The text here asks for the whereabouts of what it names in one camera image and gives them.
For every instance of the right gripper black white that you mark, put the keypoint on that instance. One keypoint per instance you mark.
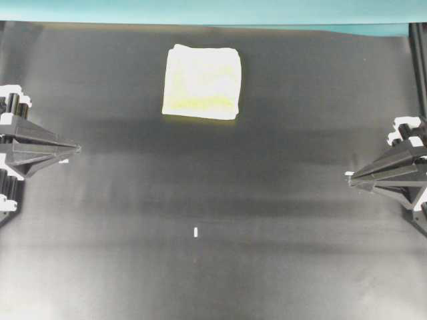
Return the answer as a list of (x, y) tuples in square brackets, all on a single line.
[(400, 173)]

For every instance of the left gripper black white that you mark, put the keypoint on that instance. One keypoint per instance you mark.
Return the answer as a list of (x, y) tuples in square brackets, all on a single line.
[(17, 161)]

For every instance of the yellow folded cloth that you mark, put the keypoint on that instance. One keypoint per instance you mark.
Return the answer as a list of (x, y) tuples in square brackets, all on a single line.
[(202, 82)]

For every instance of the black aluminium frame post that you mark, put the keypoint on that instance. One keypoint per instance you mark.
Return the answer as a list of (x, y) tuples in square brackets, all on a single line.
[(417, 37)]

